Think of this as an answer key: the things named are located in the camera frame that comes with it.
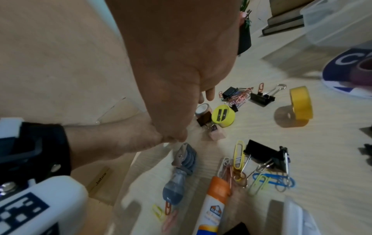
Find round blue white mat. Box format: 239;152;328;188
322;45;372;99

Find large black binder clip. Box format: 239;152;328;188
243;139;280;166
270;145;292;173

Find tan box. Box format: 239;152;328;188
269;0;318;18

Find black binder clip silver handles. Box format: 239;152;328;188
250;83;287;106

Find dark hardcover book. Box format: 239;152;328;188
267;14;305;26
262;21;306;36

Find yellow tape roll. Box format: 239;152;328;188
289;86;314;120

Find white glue stick orange cap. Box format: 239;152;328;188
196;176;233;235

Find heap of large mixed paper clips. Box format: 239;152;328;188
216;140;297;196

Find brown cardboard box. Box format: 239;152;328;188
71;97;147;207

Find purple tape roll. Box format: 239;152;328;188
350;57;372;87

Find white plastic container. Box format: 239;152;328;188
269;196;324;235

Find pile of pink orange paper clips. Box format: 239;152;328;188
219;87;254;113

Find person's right hand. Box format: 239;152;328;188
64;0;242;172

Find black pen holder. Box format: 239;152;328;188
237;19;252;56

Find small black binder clip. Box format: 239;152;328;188
222;86;239;100

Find pink eraser block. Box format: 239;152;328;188
208;125;227;141

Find clear plastic storage box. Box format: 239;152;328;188
299;0;372;47

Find yellow paper clip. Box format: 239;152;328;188
152;204;165;222

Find black flat object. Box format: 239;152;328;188
222;221;251;235

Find round yellow pencil sharpener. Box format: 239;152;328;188
211;105;236;128

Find black wrist strap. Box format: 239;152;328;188
21;122;72;178

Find grey blue staple remover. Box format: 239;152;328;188
162;142;199;205

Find pink paper clip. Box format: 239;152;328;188
160;209;180;234

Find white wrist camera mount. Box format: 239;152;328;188
0;117;90;235

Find small patterned washi tape roll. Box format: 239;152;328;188
195;103;210;117

